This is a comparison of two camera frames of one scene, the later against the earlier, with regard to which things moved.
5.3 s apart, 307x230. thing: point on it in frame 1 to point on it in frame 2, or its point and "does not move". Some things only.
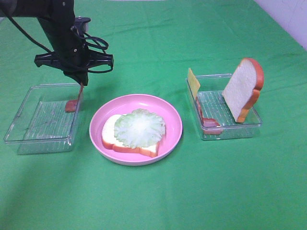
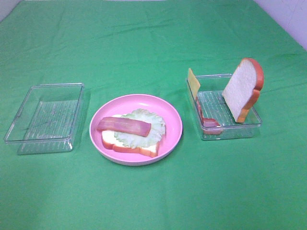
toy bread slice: [242, 92] does not move
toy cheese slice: [194, 82] does not move
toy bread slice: [110, 141] does not move
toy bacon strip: [71, 105] to [124, 126]
